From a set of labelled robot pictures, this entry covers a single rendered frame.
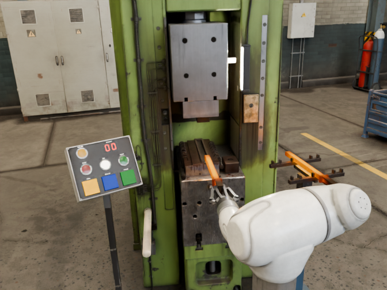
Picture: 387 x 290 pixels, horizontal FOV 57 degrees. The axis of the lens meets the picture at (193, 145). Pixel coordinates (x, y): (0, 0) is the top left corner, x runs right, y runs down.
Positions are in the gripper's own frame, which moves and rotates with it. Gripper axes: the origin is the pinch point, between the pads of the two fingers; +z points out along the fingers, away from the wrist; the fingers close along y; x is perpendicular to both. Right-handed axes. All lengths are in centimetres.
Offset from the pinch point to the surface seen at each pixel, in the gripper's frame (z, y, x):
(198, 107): 44, -3, 26
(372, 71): 608, 453, -65
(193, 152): 62, -5, -8
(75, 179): 20, -69, -1
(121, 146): 37, -46, 9
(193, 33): 45, -5, 65
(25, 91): 529, -266, -55
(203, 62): 45, 0, 50
